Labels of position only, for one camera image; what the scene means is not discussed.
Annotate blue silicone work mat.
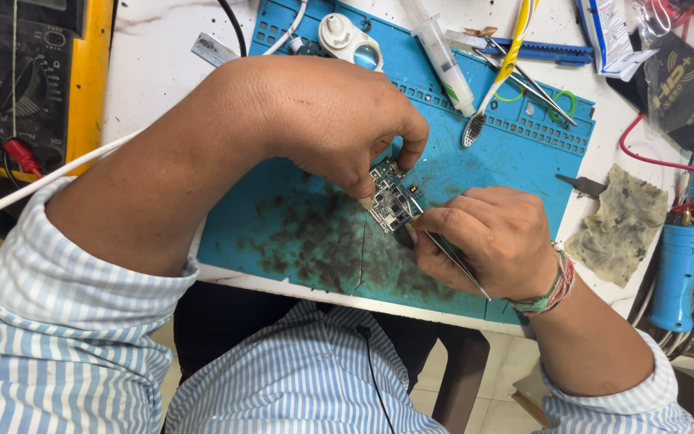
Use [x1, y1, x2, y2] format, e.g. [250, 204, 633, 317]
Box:
[197, 0, 596, 327]

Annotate person's right hand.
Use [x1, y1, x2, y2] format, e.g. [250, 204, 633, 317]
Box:
[406, 186, 560, 301]

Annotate phone circuit board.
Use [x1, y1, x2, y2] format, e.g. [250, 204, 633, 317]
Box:
[367, 157, 427, 235]

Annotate clear flux syringe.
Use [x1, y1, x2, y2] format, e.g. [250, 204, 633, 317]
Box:
[400, 0, 477, 118]

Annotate red probe plug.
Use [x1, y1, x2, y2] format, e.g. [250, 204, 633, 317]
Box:
[2, 138, 45, 180]

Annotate blue utility knife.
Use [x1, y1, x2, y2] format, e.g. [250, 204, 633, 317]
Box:
[443, 28, 595, 67]

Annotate blue tool handle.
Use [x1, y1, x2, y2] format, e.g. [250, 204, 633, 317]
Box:
[649, 223, 694, 334]

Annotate red wire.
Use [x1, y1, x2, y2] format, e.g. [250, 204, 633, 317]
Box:
[618, 113, 694, 213]

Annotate dirty grey cloth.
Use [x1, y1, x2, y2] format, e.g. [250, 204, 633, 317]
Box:
[564, 163, 670, 288]

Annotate thick white cable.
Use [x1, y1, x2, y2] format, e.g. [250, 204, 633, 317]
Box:
[0, 128, 145, 230]

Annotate thin white cable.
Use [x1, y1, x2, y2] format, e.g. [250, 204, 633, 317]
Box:
[261, 0, 310, 57]

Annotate black pointed blade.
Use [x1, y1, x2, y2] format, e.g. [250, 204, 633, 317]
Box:
[555, 174, 608, 200]

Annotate black cable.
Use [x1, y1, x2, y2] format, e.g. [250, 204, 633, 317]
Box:
[217, 0, 249, 59]

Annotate yellow white toothbrush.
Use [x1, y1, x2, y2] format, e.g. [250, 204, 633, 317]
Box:
[461, 0, 542, 149]

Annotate small metal plate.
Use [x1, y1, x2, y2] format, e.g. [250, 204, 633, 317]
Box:
[191, 32, 241, 69]

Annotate black plastic packet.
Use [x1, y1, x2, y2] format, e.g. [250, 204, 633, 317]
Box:
[605, 30, 694, 153]

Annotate black microphone with cable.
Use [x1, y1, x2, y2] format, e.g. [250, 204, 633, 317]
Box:
[355, 325, 397, 434]

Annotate yellow black multimeter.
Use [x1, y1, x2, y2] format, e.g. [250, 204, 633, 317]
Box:
[0, 0, 116, 184]

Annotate multicoloured thread bracelet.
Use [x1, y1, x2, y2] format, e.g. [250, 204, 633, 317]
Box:
[502, 243, 577, 318]

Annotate white magnifier loupe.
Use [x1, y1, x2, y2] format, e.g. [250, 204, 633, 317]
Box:
[317, 12, 385, 74]

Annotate thin metal tweezers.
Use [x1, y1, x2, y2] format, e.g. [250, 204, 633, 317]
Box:
[403, 192, 493, 301]

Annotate green rubber ring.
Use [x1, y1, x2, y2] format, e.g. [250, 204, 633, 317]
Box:
[548, 90, 578, 124]
[494, 83, 527, 104]

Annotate white printed packet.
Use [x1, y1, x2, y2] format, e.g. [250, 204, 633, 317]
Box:
[575, 0, 659, 83]

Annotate long steel tweezers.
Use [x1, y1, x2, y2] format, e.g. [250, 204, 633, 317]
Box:
[474, 36, 579, 128]

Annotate person's left hand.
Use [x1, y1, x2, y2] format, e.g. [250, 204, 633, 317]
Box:
[259, 56, 430, 211]

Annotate clear plastic bag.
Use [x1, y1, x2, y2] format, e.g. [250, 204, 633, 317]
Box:
[631, 0, 694, 52]

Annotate blue white striped shirt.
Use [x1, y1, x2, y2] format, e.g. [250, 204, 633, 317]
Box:
[0, 176, 694, 434]

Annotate small green circuit board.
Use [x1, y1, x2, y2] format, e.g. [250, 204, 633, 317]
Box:
[288, 35, 325, 59]

